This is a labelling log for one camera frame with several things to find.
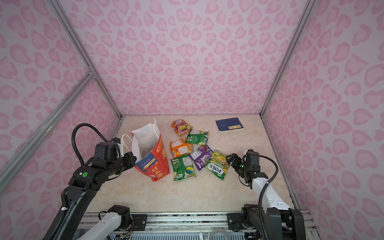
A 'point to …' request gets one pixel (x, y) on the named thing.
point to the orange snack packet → (179, 147)
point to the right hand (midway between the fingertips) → (230, 160)
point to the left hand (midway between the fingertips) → (137, 155)
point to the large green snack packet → (183, 167)
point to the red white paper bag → (148, 147)
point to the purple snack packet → (201, 156)
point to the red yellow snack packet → (181, 127)
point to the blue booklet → (229, 125)
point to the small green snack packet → (197, 137)
